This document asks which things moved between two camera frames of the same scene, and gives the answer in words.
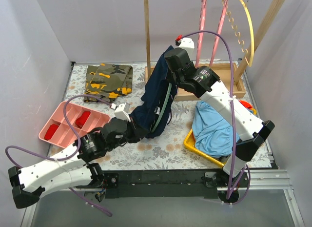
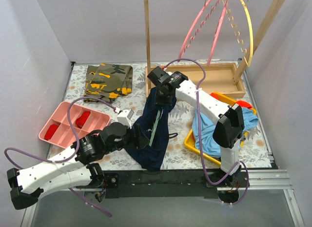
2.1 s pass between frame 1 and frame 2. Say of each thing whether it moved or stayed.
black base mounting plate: stayed
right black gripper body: moved
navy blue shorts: moved
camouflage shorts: stayed
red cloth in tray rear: stayed
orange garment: stayed
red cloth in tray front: stayed
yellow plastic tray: stayed
